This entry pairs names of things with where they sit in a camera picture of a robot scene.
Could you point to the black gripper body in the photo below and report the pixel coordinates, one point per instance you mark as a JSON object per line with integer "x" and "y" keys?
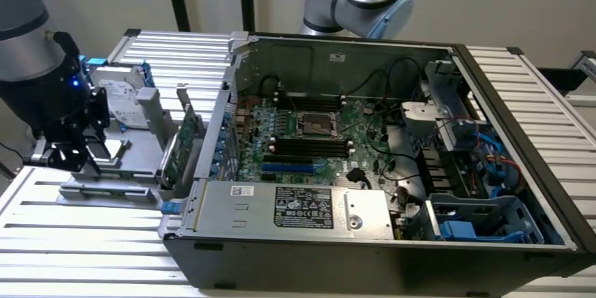
{"x": 41, "y": 102}

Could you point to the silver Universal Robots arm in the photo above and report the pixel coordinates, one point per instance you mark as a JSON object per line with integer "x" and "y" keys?
{"x": 28, "y": 39}

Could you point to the short black expansion slot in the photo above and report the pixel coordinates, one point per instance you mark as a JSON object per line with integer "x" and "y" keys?
{"x": 274, "y": 177}

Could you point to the long black expansion slot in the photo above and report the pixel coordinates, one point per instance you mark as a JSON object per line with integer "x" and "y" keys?
{"x": 285, "y": 159}

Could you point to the blue expansion slot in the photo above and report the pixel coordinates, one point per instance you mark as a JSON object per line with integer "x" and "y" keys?
{"x": 285, "y": 169}

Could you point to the black RAM slot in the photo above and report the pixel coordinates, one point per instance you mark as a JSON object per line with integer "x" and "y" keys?
{"x": 309, "y": 105}
{"x": 309, "y": 101}
{"x": 312, "y": 140}
{"x": 309, "y": 109}
{"x": 312, "y": 144}
{"x": 309, "y": 97}
{"x": 312, "y": 154}
{"x": 312, "y": 149}

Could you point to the silver hard disk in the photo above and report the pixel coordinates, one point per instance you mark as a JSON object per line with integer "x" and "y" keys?
{"x": 122, "y": 102}

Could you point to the silver CPU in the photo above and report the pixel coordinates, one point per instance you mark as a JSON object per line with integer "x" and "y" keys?
{"x": 116, "y": 151}

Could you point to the blue disk carrier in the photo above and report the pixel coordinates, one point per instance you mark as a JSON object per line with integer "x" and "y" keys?
{"x": 94, "y": 61}

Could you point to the grey parts rack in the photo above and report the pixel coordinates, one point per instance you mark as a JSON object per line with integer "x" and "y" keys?
{"x": 138, "y": 151}

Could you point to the green graphics card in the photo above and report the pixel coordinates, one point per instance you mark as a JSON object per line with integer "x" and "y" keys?
{"x": 184, "y": 141}

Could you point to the blue case latch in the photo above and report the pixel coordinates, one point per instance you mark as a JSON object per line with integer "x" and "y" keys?
{"x": 170, "y": 206}

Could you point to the grey power supply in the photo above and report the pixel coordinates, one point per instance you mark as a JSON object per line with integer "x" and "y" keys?
{"x": 260, "y": 214}

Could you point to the CPU socket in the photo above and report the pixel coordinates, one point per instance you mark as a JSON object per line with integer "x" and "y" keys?
{"x": 313, "y": 124}

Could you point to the green motherboard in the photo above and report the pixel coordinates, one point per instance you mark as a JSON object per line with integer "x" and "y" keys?
{"x": 362, "y": 137}

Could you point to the open black PC case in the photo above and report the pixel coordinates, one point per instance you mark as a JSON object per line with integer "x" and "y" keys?
{"x": 325, "y": 263}

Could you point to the grey metal disk bay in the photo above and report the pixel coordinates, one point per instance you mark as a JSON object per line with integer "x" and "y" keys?
{"x": 444, "y": 85}

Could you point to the blue plastic drive cage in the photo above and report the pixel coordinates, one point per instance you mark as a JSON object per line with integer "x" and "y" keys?
{"x": 484, "y": 207}

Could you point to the aluminium rail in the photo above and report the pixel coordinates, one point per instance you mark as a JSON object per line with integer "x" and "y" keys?
{"x": 584, "y": 64}

